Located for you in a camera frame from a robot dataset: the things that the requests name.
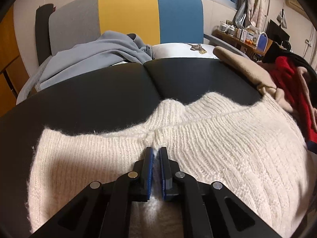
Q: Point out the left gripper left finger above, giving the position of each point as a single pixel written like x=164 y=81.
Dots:
x=103 y=210

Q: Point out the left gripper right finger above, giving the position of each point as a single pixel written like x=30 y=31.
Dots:
x=208 y=210

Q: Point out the white knit sweater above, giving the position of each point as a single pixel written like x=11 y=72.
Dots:
x=257 y=151

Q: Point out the beige garment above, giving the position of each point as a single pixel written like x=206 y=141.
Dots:
x=257 y=75

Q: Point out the orange wooden wardrobe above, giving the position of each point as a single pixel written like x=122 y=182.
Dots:
x=13 y=72

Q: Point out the red garment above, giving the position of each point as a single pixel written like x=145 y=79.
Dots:
x=286 y=76

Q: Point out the light grey-blue garment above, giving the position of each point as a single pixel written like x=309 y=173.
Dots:
x=109 y=49

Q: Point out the bunch of keys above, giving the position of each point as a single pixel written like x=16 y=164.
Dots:
x=198 y=47

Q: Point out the white pillow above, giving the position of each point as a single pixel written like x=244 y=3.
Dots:
x=180 y=50

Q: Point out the cluttered wooden desk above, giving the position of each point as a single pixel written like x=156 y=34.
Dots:
x=252 y=43

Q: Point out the black computer monitor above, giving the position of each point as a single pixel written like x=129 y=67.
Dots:
x=277 y=34

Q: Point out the grey yellow blue headboard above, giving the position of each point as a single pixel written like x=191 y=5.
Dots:
x=80 y=21

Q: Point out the wall air conditioner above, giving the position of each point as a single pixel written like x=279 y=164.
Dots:
x=294 y=5

